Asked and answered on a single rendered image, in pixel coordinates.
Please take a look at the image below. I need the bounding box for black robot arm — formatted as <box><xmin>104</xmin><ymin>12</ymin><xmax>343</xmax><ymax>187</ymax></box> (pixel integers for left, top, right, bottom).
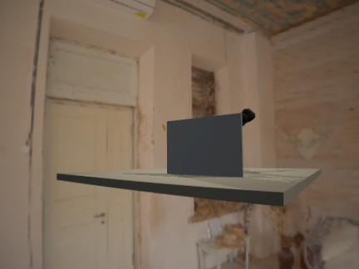
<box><xmin>241</xmin><ymin>108</ymin><xmax>255</xmax><ymax>127</ymax></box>

